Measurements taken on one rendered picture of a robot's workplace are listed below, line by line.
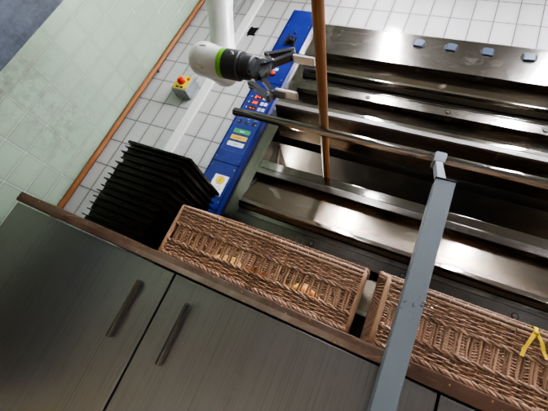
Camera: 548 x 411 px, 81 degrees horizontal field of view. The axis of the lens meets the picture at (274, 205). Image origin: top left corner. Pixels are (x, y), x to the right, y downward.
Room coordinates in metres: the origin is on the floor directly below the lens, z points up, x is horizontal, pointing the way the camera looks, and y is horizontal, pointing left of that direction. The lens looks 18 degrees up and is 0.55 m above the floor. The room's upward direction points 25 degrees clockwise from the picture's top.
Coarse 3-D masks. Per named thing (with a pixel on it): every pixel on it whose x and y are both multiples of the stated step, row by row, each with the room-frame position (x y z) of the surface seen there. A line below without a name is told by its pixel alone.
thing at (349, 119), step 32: (288, 128) 1.36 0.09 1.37; (352, 128) 1.17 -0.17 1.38; (384, 128) 1.09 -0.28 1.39; (384, 160) 1.25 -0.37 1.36; (416, 160) 1.17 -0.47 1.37; (480, 160) 1.02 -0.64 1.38; (512, 160) 0.95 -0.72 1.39; (544, 160) 0.90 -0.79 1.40; (512, 192) 1.09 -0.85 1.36; (544, 192) 1.02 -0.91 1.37
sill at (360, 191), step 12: (276, 168) 1.37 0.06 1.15; (288, 168) 1.35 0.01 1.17; (312, 180) 1.30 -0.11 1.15; (324, 180) 1.29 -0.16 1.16; (336, 180) 1.27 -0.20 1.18; (360, 192) 1.23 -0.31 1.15; (372, 192) 1.22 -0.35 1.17; (396, 204) 1.18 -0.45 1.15; (408, 204) 1.17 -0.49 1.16; (420, 204) 1.15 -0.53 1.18; (456, 216) 1.11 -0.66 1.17; (480, 228) 1.08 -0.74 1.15; (492, 228) 1.06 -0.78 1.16; (504, 228) 1.05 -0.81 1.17; (516, 240) 1.04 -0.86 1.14; (528, 240) 1.02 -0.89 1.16; (540, 240) 1.01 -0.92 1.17
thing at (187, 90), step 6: (186, 78) 1.53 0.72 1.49; (192, 78) 1.52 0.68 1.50; (174, 84) 1.54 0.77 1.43; (180, 84) 1.53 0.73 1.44; (186, 84) 1.52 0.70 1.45; (192, 84) 1.54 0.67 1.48; (174, 90) 1.56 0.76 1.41; (180, 90) 1.53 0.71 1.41; (186, 90) 1.52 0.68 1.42; (192, 90) 1.56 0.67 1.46; (180, 96) 1.59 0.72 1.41; (186, 96) 1.57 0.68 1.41
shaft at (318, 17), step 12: (312, 0) 0.53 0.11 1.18; (324, 0) 0.53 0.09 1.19; (312, 12) 0.56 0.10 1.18; (324, 12) 0.55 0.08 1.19; (312, 24) 0.59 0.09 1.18; (324, 24) 0.58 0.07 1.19; (324, 36) 0.61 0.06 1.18; (324, 48) 0.64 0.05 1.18; (324, 60) 0.68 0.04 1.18; (324, 72) 0.71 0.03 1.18; (324, 84) 0.76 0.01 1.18; (324, 96) 0.80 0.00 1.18; (324, 108) 0.86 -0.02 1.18; (324, 120) 0.91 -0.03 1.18; (324, 144) 1.05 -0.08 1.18; (324, 156) 1.12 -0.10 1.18; (324, 168) 1.22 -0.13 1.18
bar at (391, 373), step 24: (264, 120) 1.01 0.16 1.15; (288, 120) 0.97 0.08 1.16; (360, 144) 0.90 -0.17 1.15; (384, 144) 0.86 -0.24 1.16; (432, 168) 0.84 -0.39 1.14; (480, 168) 0.77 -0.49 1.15; (432, 192) 0.60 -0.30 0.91; (432, 216) 0.60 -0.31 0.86; (432, 240) 0.59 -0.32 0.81; (432, 264) 0.59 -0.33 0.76; (408, 288) 0.60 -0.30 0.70; (408, 312) 0.59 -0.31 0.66; (408, 336) 0.59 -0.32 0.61; (384, 360) 0.60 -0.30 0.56; (408, 360) 0.59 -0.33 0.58; (384, 384) 0.60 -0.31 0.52; (384, 408) 0.59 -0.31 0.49
